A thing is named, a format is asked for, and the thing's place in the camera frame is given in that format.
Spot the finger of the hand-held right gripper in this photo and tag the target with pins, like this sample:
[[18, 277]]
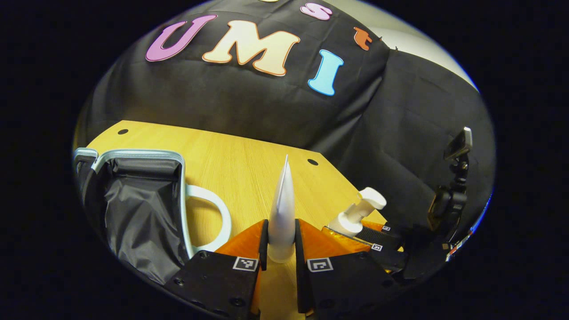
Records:
[[378, 233], [386, 258]]

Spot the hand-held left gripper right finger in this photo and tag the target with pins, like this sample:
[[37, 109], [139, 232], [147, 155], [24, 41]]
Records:
[[346, 280]]

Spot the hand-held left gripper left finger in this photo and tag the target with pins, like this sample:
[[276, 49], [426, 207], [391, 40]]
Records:
[[213, 278]]

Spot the white pump bottle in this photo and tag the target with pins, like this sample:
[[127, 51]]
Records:
[[351, 220]]

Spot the white skin care tube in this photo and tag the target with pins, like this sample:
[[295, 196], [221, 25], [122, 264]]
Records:
[[282, 213]]

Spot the light blue suitcase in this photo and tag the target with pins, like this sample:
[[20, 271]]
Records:
[[138, 213]]

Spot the black backdrop cloth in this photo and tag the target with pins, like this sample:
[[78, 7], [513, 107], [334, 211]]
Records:
[[222, 98]]

